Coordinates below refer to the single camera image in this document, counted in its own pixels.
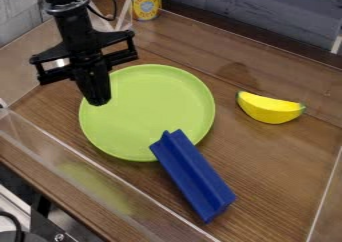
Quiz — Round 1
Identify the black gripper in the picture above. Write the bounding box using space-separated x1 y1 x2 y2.
29 2 137 106

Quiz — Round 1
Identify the blue T-shaped block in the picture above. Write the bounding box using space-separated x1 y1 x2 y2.
149 129 236 223

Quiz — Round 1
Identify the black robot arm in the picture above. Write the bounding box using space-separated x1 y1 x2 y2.
29 0 137 106

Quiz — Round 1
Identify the green round plate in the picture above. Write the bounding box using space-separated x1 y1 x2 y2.
78 64 215 162

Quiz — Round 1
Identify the yellow labelled tin can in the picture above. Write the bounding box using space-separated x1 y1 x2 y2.
129 0 161 21

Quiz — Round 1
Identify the yellow banana toy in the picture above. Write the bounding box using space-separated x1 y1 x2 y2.
236 91 305 124

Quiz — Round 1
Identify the clear acrylic triangle bracket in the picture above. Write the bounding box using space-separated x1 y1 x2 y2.
88 0 132 32

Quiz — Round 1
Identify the clear acrylic front wall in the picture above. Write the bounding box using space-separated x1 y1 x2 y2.
0 108 219 242

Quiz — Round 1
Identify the black metal table frame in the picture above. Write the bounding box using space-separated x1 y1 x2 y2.
29 194 77 242

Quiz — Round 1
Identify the black cable lower left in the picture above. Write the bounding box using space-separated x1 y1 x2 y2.
0 210 25 242

